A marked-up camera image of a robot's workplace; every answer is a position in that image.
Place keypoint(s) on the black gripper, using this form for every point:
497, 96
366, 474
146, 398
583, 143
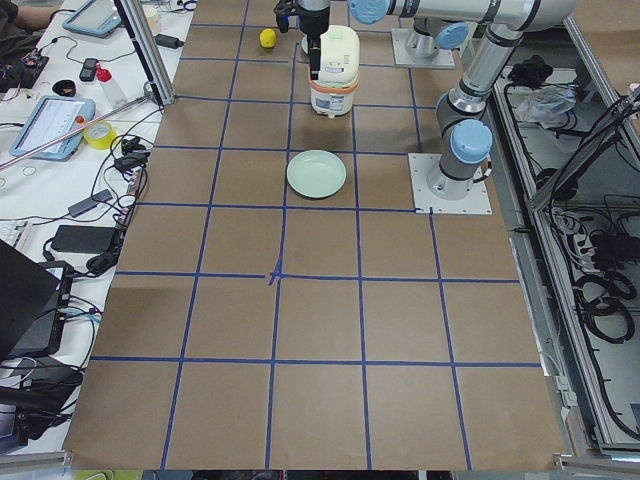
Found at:
313, 22

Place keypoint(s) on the cream rice cooker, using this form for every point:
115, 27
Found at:
332, 94

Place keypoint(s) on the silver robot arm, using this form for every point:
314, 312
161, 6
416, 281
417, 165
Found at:
466, 139
430, 35

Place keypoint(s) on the yellow toy potato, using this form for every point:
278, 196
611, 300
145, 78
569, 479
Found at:
267, 38

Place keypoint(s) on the black power adapter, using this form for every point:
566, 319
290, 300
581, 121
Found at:
168, 41

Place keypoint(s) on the metal rod stand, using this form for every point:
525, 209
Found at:
146, 97

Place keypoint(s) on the squeeze bottle red cap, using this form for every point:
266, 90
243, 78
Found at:
110, 87

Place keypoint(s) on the yellow tape roll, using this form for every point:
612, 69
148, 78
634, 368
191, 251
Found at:
99, 135

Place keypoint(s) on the black phone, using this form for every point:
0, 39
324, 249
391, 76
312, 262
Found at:
88, 70

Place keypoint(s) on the blue teach pendant tablet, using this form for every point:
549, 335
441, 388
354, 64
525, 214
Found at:
53, 117

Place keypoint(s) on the black laptop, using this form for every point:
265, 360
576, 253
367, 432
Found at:
33, 297

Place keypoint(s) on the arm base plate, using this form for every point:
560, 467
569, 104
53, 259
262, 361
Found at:
415, 50
435, 193

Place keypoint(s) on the aluminium frame post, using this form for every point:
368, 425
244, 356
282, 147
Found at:
134, 19

